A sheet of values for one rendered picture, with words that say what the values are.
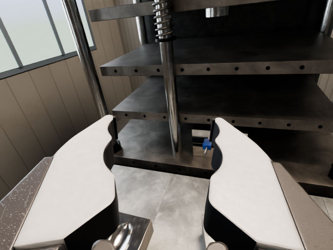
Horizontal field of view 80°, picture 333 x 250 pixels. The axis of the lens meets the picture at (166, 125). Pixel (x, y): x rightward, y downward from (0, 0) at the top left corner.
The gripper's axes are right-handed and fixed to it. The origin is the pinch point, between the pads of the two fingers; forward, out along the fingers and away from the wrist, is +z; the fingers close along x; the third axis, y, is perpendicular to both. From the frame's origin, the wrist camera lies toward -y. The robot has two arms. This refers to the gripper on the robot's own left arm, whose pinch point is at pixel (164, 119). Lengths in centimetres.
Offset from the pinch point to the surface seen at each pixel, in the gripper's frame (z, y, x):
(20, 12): 197, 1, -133
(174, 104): 76, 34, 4
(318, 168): 60, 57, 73
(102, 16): 92, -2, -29
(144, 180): 59, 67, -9
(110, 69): 90, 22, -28
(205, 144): 72, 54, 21
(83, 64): 86, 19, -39
